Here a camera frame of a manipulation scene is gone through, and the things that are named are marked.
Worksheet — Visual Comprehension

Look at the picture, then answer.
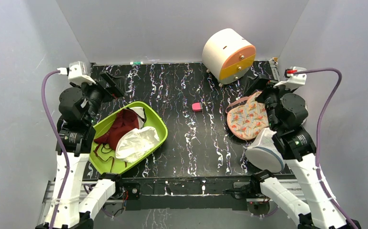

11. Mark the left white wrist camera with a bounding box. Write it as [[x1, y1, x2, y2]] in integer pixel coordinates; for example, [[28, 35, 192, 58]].
[[57, 61, 96, 86]]

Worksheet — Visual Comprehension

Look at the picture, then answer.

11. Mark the dark red garment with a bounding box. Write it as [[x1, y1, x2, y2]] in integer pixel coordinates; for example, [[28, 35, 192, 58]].
[[93, 108, 146, 166]]

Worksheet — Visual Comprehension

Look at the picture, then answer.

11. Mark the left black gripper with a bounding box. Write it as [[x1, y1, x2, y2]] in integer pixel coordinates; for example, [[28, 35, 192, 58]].
[[73, 72, 125, 124]]

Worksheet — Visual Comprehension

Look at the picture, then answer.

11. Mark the floral mesh laundry pouch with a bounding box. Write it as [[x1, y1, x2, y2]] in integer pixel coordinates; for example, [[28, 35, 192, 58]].
[[225, 91, 268, 141]]

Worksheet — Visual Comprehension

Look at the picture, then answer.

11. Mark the round white drawer cabinet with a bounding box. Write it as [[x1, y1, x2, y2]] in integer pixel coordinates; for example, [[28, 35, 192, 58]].
[[202, 28, 256, 87]]

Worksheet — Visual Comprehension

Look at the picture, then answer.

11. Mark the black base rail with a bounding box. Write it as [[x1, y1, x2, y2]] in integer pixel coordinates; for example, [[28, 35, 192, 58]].
[[104, 175, 274, 211]]

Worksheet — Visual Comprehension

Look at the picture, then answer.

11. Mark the pink eraser block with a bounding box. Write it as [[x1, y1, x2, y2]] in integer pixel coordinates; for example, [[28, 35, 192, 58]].
[[192, 102, 203, 112]]

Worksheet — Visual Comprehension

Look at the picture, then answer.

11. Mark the white garment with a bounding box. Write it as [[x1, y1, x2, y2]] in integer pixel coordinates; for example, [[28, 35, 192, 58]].
[[115, 106, 161, 163]]

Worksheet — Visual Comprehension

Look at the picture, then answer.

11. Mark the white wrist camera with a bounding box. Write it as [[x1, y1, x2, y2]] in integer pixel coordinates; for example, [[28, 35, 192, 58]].
[[57, 61, 96, 86], [274, 66, 307, 91]]

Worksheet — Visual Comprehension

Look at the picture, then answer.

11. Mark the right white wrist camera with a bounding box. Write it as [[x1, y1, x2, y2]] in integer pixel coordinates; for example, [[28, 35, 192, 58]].
[[274, 66, 307, 91]]

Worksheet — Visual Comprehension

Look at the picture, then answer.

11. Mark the white mesh laundry bag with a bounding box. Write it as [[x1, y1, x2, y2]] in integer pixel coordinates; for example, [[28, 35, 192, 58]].
[[245, 128, 286, 173]]

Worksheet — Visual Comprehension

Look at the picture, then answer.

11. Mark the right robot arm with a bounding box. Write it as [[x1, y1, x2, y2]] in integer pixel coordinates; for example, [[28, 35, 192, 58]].
[[249, 69, 360, 229]]

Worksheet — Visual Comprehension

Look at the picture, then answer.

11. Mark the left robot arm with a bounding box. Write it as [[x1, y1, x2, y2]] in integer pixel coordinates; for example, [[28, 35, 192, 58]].
[[38, 68, 125, 229]]

